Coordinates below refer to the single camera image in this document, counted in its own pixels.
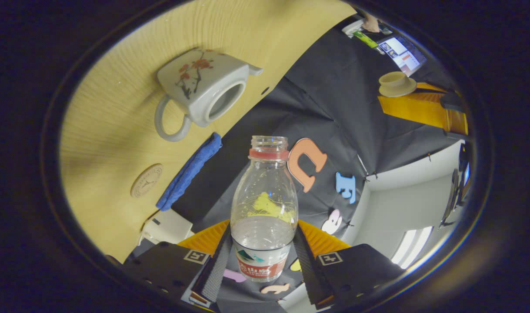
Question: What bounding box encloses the round wooden coaster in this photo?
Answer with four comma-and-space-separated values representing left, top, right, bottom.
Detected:
130, 163, 163, 199

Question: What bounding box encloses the blue towel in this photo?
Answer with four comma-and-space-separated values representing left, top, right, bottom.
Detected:
156, 133, 223, 212

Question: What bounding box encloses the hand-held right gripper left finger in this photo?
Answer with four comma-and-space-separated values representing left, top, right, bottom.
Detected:
123, 221, 233, 308

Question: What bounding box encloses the ceiling light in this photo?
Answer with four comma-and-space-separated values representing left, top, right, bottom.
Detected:
391, 226, 433, 269

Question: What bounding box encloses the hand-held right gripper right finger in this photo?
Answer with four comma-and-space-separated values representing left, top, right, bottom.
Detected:
293, 220, 407, 310

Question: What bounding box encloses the clear plastic water bottle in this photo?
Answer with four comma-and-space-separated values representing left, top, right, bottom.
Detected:
230, 136, 299, 283

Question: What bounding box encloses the white toaster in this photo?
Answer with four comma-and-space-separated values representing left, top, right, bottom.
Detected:
139, 209, 193, 245

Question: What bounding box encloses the computer monitor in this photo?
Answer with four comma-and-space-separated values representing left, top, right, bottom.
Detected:
378, 36, 427, 77

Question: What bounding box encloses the white teacup lid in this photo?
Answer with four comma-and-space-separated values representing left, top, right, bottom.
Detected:
379, 71, 417, 97

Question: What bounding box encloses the green bottle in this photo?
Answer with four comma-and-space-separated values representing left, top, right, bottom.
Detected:
353, 30, 378, 49

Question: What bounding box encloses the white square teacup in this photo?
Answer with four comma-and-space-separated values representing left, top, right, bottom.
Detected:
154, 48, 264, 142

